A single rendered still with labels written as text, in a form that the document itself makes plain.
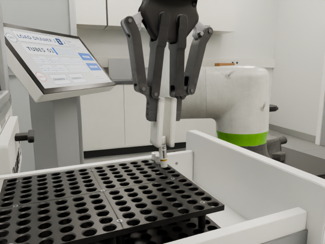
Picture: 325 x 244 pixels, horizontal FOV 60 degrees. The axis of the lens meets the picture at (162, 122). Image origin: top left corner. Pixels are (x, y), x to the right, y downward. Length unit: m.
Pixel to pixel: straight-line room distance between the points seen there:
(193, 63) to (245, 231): 0.23
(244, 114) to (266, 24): 4.44
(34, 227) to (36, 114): 0.99
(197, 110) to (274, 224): 0.41
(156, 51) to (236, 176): 0.21
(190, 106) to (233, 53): 4.06
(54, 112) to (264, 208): 0.96
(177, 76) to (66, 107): 0.92
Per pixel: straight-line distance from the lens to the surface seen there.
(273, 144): 0.79
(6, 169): 0.51
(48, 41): 1.27
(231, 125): 0.69
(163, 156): 0.41
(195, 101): 0.67
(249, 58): 4.81
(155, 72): 0.38
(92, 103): 3.27
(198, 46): 0.41
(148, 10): 0.39
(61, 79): 1.11
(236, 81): 0.67
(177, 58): 0.39
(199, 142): 0.50
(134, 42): 0.37
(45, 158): 1.29
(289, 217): 0.33
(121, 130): 3.38
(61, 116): 1.24
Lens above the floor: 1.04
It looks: 11 degrees down
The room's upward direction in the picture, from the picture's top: straight up
